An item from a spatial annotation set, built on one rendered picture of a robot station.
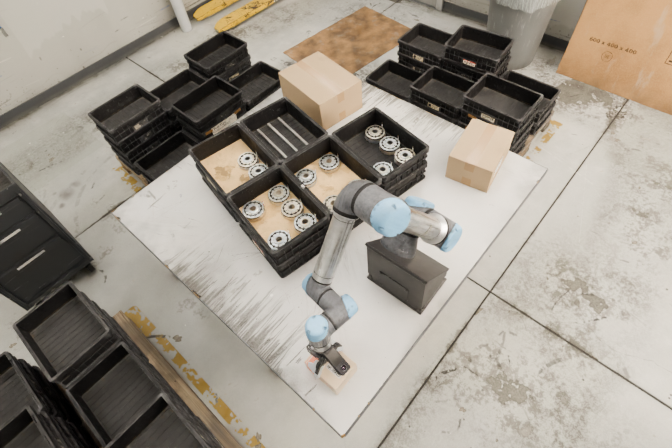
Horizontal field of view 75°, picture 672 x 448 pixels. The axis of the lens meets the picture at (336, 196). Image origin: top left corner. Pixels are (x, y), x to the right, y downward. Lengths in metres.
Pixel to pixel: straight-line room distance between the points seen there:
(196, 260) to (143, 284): 0.98
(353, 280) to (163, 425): 0.99
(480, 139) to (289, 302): 1.21
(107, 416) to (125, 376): 0.18
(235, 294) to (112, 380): 0.76
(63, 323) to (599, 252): 3.01
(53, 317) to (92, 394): 0.44
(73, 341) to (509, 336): 2.23
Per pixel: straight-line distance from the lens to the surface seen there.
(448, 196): 2.26
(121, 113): 3.52
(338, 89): 2.52
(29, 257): 3.02
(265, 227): 2.03
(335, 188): 2.11
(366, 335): 1.88
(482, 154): 2.25
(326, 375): 1.77
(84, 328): 2.54
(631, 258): 3.22
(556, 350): 2.78
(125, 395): 2.44
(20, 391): 2.73
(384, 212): 1.29
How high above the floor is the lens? 2.47
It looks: 52 degrees down
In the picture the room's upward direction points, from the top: 7 degrees counter-clockwise
